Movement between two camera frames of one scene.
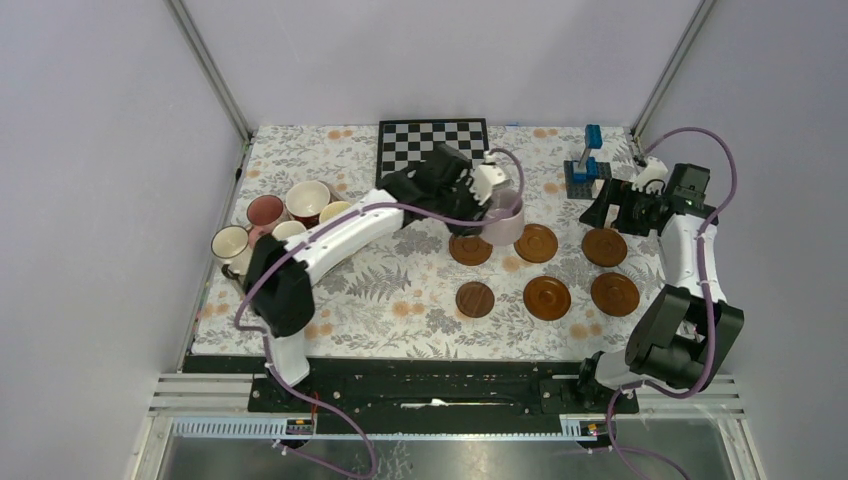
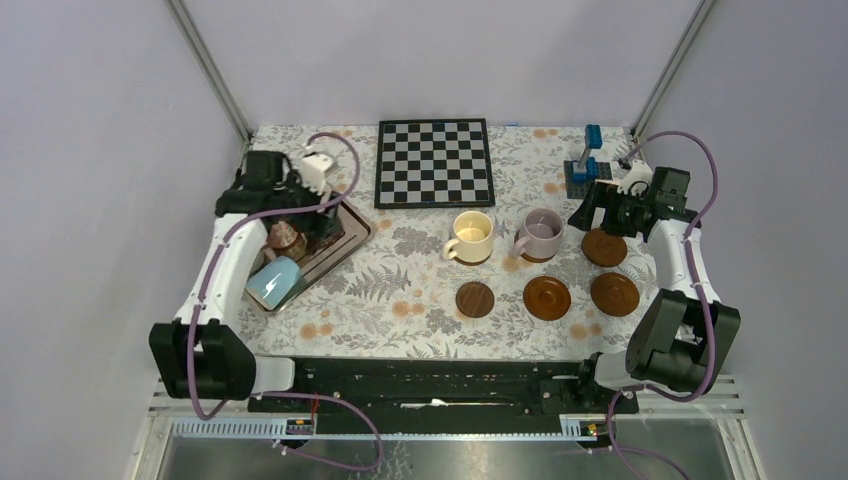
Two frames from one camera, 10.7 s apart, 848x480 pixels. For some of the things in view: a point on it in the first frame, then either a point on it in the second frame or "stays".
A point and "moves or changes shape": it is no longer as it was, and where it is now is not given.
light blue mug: x=287 y=228 moves or changes shape
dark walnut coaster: x=475 y=299 stays
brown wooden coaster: x=604 y=247 stays
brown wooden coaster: x=547 y=298 stays
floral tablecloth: x=558 y=293 stays
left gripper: x=474 y=210 to x=325 y=222
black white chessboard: x=403 y=144 stays
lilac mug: x=510 y=230 to x=543 y=230
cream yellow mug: x=332 y=208 moves or changes shape
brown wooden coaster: x=615 y=294 stays
